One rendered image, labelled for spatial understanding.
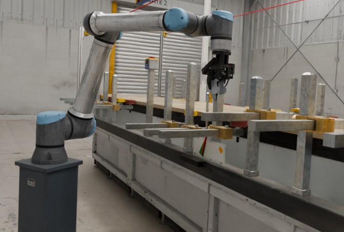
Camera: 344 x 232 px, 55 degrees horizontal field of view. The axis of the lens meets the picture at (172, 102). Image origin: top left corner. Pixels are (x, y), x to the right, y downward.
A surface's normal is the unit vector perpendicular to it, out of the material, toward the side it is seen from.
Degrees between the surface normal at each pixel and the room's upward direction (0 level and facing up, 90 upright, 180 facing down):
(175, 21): 90
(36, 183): 90
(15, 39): 90
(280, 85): 90
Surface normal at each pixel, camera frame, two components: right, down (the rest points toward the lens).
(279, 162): -0.88, -0.02
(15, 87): 0.49, 0.07
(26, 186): -0.51, 0.02
